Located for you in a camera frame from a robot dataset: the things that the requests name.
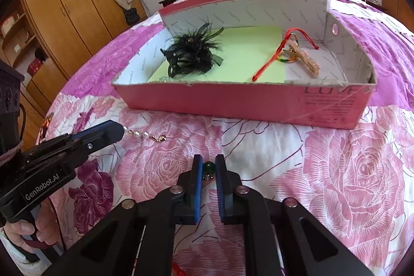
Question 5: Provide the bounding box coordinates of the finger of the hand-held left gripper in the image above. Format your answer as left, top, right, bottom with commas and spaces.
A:
23, 130, 126, 174
69, 120, 126, 143

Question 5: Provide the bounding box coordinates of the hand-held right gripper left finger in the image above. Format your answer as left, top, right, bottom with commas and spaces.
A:
42, 155, 204, 276

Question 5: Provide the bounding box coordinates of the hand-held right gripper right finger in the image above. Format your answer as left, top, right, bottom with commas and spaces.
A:
215, 154, 376, 276

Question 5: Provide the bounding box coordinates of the green bead earring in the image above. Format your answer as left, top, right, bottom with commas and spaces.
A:
202, 160, 217, 181

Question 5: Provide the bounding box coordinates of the gold pearl hair clip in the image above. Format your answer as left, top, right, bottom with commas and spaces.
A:
123, 126, 167, 144

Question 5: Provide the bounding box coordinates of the pink cardboard box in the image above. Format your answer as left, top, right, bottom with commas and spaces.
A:
111, 0, 378, 130

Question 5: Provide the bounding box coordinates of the black feather hair accessory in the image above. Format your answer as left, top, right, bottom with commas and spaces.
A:
161, 23, 225, 79

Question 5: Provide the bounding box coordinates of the red string bracelet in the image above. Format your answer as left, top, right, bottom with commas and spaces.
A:
252, 28, 321, 82

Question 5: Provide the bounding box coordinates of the pink pig hair clip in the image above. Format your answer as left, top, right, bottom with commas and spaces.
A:
288, 40, 321, 79

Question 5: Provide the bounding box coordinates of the person's left forearm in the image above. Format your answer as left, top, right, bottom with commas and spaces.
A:
0, 229, 44, 276

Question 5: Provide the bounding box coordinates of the person's left hand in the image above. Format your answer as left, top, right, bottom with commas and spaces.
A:
5, 205, 64, 252

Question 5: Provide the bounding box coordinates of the red bag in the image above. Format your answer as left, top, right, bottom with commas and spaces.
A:
27, 58, 45, 75

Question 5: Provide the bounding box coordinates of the black hanging bag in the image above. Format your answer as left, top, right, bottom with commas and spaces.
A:
124, 8, 142, 26

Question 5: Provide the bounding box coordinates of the wooden wardrobe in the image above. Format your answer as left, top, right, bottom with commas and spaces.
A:
0, 0, 149, 147

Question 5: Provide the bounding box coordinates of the light green paper sheet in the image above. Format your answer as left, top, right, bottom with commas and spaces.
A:
148, 25, 286, 84

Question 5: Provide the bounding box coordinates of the white storage box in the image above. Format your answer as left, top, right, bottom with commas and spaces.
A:
0, 16, 17, 37

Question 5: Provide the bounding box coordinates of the wooden side cabinet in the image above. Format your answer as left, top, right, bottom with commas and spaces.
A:
380, 0, 414, 35

